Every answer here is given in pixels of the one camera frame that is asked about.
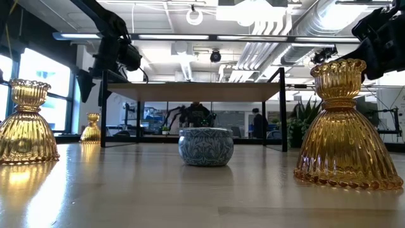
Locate person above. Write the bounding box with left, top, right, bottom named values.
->
left=251, top=108, right=268, bottom=139

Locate long linear pendant light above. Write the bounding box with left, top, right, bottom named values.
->
left=52, top=31, right=361, bottom=44

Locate black overhead camera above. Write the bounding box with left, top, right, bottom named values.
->
left=209, top=49, right=223, bottom=64

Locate green potted succulent plant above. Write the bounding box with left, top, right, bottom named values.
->
left=278, top=96, right=323, bottom=149

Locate amber glass candlestick holder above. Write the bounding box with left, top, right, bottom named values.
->
left=293, top=58, right=404, bottom=191
left=79, top=112, right=102, bottom=144
left=0, top=78, right=61, bottom=165

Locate wooden shelf with black legs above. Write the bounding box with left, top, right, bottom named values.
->
left=100, top=66, right=288, bottom=153

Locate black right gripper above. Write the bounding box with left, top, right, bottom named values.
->
left=339, top=5, right=405, bottom=81

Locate white ring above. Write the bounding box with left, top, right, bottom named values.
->
left=185, top=8, right=204, bottom=27

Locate silver ventilation duct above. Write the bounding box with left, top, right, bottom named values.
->
left=280, top=0, right=393, bottom=66

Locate black background stand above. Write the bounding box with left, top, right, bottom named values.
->
left=366, top=106, right=403, bottom=137

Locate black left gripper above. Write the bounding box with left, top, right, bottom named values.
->
left=75, top=34, right=143, bottom=107

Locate black ceiling-mounted device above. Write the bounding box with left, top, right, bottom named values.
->
left=311, top=46, right=339, bottom=65

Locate blue patterned candle tin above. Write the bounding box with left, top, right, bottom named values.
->
left=178, top=127, right=235, bottom=167

